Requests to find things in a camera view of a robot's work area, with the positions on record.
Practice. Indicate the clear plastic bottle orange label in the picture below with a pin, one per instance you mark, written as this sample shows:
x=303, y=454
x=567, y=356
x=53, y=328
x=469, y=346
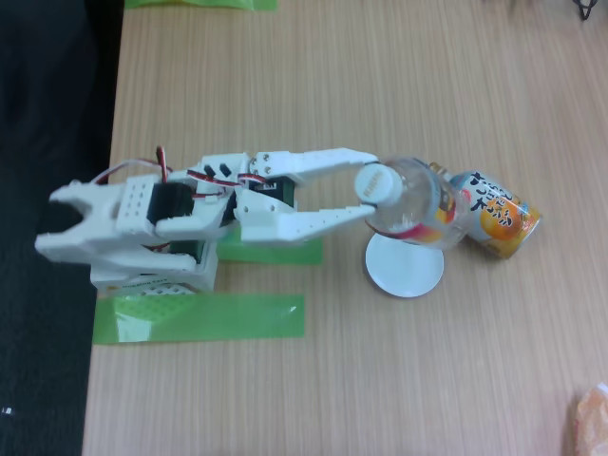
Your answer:
x=375, y=183

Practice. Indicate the orange juice bottle can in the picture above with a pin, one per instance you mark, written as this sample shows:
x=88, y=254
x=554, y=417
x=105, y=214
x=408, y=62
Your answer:
x=503, y=223

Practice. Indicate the short green tape strip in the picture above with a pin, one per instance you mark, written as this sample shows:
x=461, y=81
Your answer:
x=271, y=254

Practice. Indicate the white round plate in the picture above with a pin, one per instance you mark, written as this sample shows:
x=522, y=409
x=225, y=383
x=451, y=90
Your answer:
x=404, y=271

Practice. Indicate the long green tape strip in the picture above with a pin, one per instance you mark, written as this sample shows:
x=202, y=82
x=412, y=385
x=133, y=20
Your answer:
x=228, y=318

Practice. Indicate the green plastic bag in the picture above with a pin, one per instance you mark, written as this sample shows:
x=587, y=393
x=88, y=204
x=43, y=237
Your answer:
x=199, y=4

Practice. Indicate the orange plastic bag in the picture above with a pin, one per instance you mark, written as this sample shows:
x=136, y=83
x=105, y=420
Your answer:
x=591, y=423

